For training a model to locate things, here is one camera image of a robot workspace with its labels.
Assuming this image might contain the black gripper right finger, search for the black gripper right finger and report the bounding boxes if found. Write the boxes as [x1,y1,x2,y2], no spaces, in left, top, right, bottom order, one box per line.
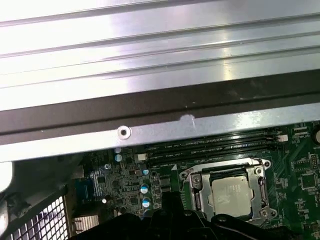
[171,190,320,240]

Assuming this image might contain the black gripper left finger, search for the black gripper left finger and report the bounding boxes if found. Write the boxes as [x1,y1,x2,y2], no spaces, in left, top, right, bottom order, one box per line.
[74,190,174,240]

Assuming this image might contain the silver CPU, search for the silver CPU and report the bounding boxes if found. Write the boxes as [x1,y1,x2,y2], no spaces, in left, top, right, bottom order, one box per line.
[211,174,255,216]

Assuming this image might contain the metal socket cover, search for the metal socket cover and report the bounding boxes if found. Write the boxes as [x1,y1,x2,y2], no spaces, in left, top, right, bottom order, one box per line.
[190,164,271,219]

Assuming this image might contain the wire locking lever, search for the wire locking lever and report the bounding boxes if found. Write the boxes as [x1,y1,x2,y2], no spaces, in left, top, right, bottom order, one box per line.
[184,156,266,176]

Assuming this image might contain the small finned heat sink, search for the small finned heat sink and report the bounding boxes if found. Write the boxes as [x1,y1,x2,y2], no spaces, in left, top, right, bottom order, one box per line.
[71,215,100,238]

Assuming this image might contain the green motherboard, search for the green motherboard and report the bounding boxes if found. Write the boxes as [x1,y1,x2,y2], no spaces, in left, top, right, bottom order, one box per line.
[72,119,320,240]

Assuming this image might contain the black open PC case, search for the black open PC case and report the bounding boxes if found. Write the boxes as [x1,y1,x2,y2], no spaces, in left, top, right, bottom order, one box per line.
[0,71,320,240]

